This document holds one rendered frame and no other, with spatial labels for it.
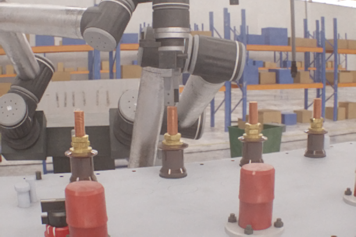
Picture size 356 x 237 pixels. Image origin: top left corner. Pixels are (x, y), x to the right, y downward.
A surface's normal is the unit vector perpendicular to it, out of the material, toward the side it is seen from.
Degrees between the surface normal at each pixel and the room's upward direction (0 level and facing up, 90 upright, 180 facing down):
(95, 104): 90
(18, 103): 58
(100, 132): 90
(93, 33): 135
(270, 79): 90
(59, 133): 90
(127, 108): 63
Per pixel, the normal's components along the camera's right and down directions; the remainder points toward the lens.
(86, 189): 0.01, -0.99
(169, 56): -0.15, 0.11
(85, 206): 0.21, 0.08
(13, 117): 0.22, -0.33
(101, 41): -0.30, 0.85
